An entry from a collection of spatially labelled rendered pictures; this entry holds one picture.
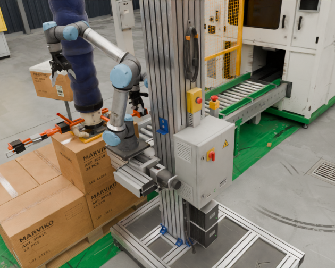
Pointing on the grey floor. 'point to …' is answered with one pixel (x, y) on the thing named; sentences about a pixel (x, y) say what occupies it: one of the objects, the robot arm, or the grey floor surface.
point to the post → (214, 108)
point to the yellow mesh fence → (233, 44)
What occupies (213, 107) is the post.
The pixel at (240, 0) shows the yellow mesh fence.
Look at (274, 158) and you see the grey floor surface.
